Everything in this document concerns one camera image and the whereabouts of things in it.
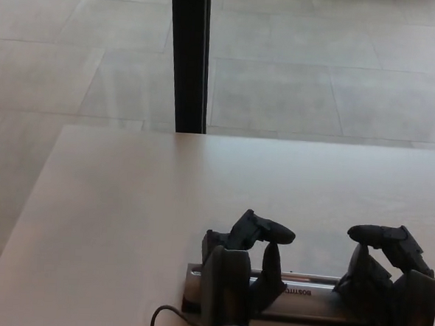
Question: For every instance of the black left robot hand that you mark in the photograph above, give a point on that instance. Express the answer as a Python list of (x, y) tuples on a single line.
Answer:
[(233, 275)]

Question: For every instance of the black vertical metal post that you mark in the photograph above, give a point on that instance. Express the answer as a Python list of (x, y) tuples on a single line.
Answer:
[(190, 58)]

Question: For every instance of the silver black Bostitch hole punch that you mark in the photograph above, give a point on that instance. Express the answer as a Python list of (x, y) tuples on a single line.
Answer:
[(305, 299)]

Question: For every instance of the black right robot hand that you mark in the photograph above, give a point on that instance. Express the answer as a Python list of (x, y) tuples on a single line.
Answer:
[(405, 292)]

